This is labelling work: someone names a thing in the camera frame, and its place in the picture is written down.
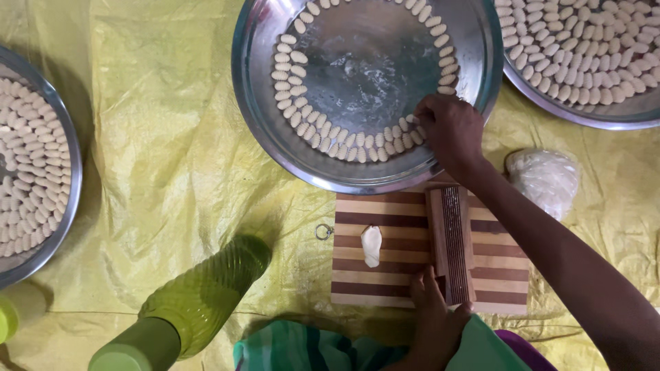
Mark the person's right hand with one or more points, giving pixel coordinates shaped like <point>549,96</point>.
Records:
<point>453,134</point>

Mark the person's left hand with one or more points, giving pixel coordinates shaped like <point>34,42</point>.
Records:
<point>435,324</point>

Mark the person's right fingers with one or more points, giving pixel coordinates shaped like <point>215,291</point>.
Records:
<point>424,121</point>

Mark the ridged wooden shaping board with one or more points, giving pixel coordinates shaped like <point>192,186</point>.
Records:
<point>453,242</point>

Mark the large steel tray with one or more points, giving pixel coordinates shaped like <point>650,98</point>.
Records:
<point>361,67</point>

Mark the striped wooden cutting board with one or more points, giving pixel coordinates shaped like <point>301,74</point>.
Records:
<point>381,206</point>

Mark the dough in clear plastic bag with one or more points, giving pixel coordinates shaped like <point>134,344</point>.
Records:
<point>544,180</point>

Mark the raw dough piece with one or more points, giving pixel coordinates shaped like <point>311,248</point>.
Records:
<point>371,246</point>

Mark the dense heap of dough shells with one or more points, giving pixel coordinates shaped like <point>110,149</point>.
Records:
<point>582,51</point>

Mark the steel tray full of shells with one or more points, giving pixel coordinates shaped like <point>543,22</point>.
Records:
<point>637,114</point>

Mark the purple cloth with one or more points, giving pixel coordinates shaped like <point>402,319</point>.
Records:
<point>526,353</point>

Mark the yellow plastic sheet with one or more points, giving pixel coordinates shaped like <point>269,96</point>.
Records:
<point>170,154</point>

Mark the green plastic bottle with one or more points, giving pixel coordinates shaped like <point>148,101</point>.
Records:
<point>206,293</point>

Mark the steel tray with spiral rows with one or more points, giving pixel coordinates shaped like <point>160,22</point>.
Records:
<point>76,170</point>

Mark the spiral rows of dough shells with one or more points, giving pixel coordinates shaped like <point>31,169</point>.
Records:
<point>31,165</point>

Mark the small green plastic container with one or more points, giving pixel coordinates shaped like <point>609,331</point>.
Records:
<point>6,319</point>

